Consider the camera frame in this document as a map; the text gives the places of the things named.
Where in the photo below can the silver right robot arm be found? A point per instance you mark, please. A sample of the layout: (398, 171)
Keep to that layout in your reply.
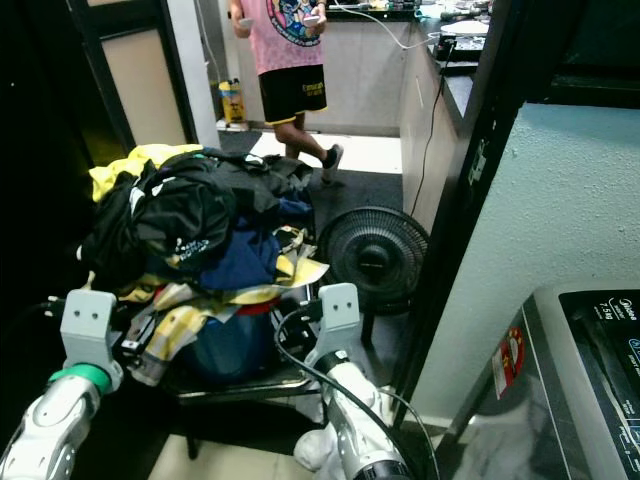
(360, 425)

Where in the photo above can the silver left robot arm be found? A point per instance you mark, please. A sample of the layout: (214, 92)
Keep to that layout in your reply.
(55, 425)

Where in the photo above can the red washing machine sticker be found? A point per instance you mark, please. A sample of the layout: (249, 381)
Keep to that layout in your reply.
(508, 362)

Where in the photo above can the grey top-load washing machine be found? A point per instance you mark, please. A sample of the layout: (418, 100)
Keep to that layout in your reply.
(560, 400)

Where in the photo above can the yellow and white patterned garment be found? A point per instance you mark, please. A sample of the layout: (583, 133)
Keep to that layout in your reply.
(175, 332)

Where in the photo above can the blue laundry basket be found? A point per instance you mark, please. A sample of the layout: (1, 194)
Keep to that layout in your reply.
(240, 348)

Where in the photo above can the black round floor fan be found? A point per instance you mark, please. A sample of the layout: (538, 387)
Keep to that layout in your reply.
(372, 258)

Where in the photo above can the navy blue garment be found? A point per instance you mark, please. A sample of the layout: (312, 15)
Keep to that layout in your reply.
(240, 262)

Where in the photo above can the black metal stool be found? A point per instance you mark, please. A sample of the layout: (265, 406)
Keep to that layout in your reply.
(240, 385)

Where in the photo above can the white cloth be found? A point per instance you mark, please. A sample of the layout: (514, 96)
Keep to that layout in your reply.
(322, 440)

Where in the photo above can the black floor mat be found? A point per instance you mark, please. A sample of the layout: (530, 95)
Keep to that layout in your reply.
(370, 190)

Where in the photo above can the black garment with white print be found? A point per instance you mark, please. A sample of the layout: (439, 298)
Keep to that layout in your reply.
(190, 215)

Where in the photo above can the beige kitchen counter cabinet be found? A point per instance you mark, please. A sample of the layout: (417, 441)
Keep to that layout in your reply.
(420, 130)

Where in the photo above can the yellow bottle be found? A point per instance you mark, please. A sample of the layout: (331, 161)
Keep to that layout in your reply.
(232, 102)

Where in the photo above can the person in pink shirt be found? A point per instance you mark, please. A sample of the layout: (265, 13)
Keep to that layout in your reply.
(290, 60)

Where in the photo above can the black door with beige panels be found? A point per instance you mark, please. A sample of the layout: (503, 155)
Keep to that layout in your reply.
(150, 80)

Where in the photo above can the white plate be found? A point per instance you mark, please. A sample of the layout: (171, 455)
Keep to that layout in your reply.
(464, 28)

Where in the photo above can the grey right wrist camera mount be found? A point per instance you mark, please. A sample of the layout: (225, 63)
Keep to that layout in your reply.
(340, 312)

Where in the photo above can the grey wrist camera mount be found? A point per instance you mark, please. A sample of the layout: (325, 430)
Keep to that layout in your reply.
(340, 312)
(88, 325)

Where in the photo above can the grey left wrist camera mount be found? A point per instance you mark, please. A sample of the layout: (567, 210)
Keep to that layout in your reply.
(88, 325)

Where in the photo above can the black door frame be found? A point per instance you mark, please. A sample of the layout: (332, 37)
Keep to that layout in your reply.
(490, 130)

